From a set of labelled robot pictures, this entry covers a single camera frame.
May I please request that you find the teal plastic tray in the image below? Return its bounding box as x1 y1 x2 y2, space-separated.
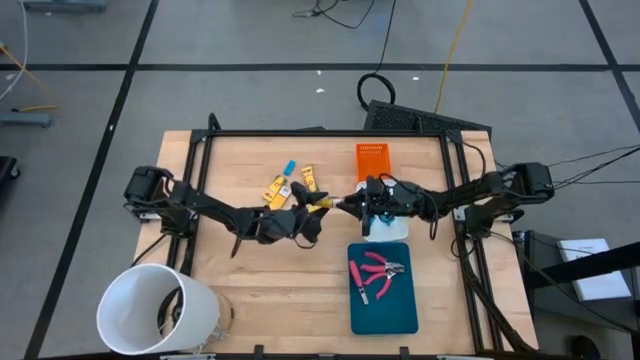
348 242 420 336

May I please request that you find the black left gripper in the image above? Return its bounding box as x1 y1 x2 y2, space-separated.
258 180 331 247

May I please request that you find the orange plastic basket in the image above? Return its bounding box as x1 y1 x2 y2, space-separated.
355 143 392 182

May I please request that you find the white floor cable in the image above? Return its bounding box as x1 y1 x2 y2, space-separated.
0 0 30 101

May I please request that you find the black floor cable tangle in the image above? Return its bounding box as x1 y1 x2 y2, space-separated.
292 0 377 30

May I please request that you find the white booklet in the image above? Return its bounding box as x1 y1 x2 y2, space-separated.
556 238 633 302

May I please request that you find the white cylindrical bucket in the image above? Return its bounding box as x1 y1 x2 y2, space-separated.
96 263 220 356

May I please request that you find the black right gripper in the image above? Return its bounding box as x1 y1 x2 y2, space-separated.
343 175 425 238

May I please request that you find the thick black cable bundle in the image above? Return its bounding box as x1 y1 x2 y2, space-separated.
452 234 534 353

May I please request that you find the black aluminium table frame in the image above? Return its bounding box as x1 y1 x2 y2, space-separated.
167 112 539 354

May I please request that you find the black cable with coil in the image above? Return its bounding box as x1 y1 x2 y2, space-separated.
355 0 399 113

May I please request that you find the white plastic tray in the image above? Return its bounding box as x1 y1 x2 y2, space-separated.
355 178 410 242

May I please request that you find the grey metal stand foot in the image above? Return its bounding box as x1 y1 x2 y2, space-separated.
0 110 53 129
22 0 109 14

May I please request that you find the yellow floor cable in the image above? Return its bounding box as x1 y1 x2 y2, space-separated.
433 0 474 115

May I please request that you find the orange floor cable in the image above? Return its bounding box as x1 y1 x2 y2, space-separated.
0 42 59 113

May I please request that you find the black perforated metal box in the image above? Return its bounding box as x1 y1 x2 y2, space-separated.
363 99 494 139

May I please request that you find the black metal beam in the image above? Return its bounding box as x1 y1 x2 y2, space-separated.
524 241 640 291

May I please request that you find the clear plastic container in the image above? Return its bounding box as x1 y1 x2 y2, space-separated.
217 294 236 342

